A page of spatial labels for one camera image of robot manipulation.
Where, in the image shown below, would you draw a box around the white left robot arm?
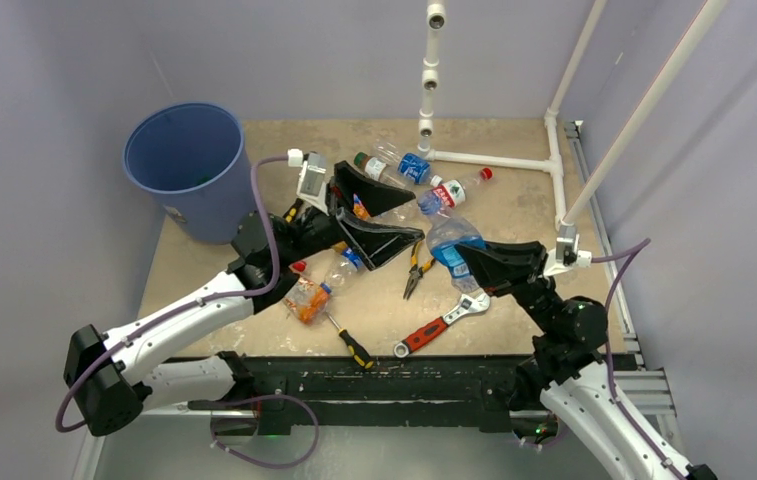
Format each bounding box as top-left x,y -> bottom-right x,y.
55,161 -> 424,436

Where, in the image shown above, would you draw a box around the nongfu spring red bottle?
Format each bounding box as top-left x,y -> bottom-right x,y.
417,167 -> 493,215

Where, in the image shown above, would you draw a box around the yellow black screwdriver back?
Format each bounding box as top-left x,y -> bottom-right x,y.
284,198 -> 304,223

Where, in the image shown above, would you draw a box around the yellow black screwdriver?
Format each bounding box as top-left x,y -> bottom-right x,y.
284,198 -> 304,223
325,312 -> 375,370

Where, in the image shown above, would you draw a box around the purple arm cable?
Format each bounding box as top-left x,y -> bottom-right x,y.
589,238 -> 691,480
54,155 -> 293,435

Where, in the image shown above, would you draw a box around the black table front rail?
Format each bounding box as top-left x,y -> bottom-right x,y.
188,355 -> 546,435

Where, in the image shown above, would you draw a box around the red handled adjustable wrench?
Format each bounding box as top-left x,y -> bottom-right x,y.
393,293 -> 491,358

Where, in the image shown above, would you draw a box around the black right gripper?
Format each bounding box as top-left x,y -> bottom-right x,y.
455,235 -> 559,334

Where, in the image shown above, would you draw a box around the purple cable loop below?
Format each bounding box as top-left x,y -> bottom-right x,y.
208,390 -> 323,470

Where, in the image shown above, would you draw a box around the white pvc pipe frame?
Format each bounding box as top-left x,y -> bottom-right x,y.
415,0 -> 730,235

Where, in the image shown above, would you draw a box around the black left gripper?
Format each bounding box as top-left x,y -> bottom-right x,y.
279,162 -> 423,268

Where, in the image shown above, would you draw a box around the aluminium side rail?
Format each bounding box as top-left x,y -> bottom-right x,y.
563,121 -> 676,423

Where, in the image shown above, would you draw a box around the green cap clear bottle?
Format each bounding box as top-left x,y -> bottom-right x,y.
353,152 -> 410,189

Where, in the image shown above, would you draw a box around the blue label bottle back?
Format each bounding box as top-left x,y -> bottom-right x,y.
372,139 -> 444,187

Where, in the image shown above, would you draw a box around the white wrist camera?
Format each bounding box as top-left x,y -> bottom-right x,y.
287,148 -> 328,214
543,224 -> 593,277

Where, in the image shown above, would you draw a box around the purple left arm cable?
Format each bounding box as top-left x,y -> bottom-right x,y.
54,155 -> 293,435

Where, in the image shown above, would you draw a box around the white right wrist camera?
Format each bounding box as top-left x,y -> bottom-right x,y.
543,224 -> 593,277

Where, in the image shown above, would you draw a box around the crushed orange label bottle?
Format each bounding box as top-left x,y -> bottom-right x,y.
282,261 -> 332,325

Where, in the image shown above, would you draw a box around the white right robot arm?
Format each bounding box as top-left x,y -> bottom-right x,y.
455,242 -> 716,479

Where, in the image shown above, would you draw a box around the blue plastic bin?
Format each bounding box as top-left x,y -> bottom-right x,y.
123,102 -> 256,244

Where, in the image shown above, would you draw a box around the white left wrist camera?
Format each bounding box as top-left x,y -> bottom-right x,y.
287,148 -> 328,214

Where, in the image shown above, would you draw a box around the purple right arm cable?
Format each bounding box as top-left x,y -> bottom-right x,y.
589,238 -> 691,480

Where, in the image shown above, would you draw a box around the orange juice bottle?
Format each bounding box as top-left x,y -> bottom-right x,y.
352,194 -> 372,220

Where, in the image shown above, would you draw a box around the blue label water bottle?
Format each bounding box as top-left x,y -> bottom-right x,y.
417,191 -> 485,294

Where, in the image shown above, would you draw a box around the blue label bottle centre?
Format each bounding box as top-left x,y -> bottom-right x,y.
324,247 -> 365,290

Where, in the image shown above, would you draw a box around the yellow handled pliers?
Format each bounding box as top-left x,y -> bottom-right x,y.
403,241 -> 435,300

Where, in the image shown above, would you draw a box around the yellow black screwdriver front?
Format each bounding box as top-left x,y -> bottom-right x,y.
325,312 -> 375,370

